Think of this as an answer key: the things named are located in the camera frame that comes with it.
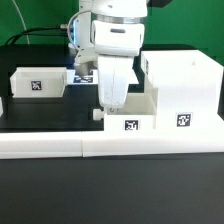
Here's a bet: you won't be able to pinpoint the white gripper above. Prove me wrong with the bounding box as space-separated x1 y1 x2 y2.
97 55 134 115

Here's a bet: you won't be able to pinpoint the white front drawer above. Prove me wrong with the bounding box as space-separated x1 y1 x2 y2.
93 93 156 133

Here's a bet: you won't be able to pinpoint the white drawer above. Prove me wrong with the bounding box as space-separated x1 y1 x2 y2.
93 93 156 133
10 67 67 98

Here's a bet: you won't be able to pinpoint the white drawer cabinet box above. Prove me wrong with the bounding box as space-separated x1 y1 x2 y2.
141 50 224 130

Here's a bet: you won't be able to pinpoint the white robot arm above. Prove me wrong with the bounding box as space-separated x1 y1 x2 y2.
67 0 172 109

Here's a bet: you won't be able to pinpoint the white rear drawer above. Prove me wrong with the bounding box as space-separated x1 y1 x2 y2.
10 67 67 98

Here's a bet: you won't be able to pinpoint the white L-shaped fence bar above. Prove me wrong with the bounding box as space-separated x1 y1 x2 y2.
82 128 224 157

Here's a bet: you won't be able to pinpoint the white marker sheet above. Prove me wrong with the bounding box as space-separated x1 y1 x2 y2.
65 68 140 86

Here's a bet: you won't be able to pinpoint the white front fence bar left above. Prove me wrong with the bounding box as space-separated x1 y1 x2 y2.
0 132 83 159

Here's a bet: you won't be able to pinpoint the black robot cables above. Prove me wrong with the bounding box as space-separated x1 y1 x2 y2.
4 23 75 46

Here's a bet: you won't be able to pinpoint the white thin cable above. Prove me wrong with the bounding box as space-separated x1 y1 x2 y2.
11 0 31 45

